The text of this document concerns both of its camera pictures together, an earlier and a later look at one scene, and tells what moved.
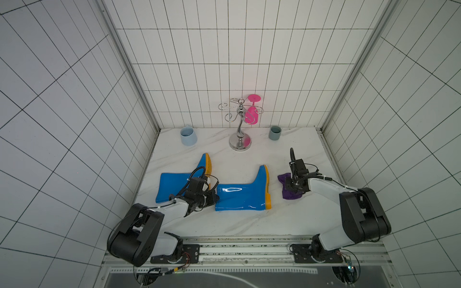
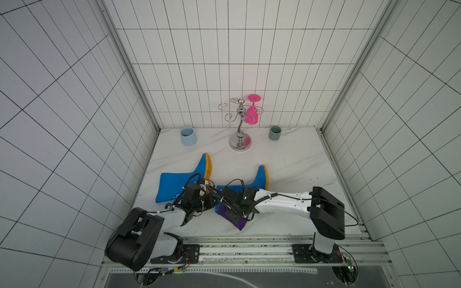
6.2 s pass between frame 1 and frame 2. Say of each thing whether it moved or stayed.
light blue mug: stayed
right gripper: moved
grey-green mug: stayed
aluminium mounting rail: stayed
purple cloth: moved
